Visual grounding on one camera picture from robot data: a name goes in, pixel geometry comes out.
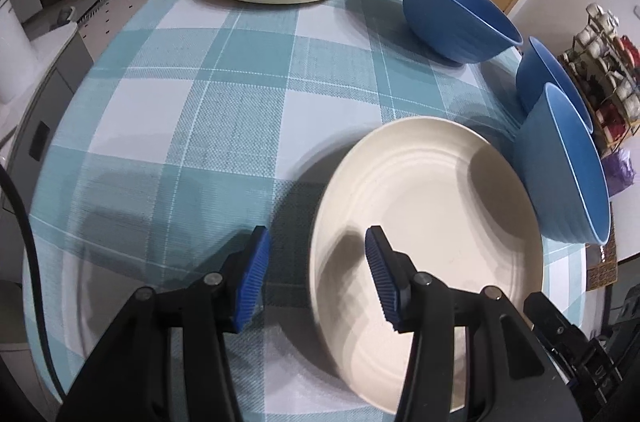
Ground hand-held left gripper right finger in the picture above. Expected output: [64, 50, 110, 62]
[364, 225, 586, 422]

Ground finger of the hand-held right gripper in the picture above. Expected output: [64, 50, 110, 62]
[523, 291, 595, 364]

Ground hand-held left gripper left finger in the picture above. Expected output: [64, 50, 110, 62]
[56, 225, 273, 422]

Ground blue bowl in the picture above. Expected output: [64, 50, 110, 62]
[402, 0, 524, 66]
[515, 36, 595, 134]
[511, 82, 613, 246]

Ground patterned box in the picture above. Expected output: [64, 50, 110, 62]
[585, 242, 619, 290]

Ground teal checked tablecloth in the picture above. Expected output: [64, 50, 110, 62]
[22, 0, 588, 422]

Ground purple bag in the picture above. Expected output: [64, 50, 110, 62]
[600, 149, 636, 198]

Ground gold shoe rack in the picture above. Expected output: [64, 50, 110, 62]
[557, 2, 640, 158]

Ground rows of shoes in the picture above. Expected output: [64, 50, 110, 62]
[560, 2, 640, 143]

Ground grey side cabinet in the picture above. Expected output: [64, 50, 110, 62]
[0, 20, 96, 223]

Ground black cable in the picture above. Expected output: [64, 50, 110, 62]
[0, 162, 66, 403]

